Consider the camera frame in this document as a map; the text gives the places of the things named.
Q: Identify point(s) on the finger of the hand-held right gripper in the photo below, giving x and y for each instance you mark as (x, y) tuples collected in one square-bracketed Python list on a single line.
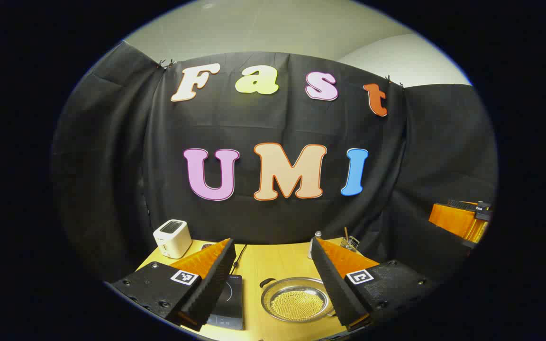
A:
[(453, 220)]

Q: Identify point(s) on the small cloth clip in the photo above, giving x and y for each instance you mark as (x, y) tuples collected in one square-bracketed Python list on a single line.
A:
[(394, 81), (166, 63)]

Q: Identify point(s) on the black induction cooktop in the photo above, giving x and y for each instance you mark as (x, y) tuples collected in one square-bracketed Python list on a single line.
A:
[(230, 303)]

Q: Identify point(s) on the clear plastic bottle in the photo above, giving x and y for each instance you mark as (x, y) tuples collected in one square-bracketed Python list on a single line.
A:
[(312, 246)]

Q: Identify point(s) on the white toaster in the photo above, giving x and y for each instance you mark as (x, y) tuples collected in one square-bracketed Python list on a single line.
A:
[(171, 239)]

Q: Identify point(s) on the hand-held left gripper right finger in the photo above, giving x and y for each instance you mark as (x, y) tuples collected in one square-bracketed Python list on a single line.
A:
[(332, 279)]

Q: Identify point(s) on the steel pot with yellow beans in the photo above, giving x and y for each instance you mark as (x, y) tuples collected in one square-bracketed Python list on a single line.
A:
[(296, 303)]

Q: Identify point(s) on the clear square holder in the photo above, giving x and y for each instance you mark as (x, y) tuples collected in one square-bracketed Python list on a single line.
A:
[(350, 244)]

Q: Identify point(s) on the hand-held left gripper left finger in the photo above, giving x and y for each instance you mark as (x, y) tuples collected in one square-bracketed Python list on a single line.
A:
[(213, 279)]

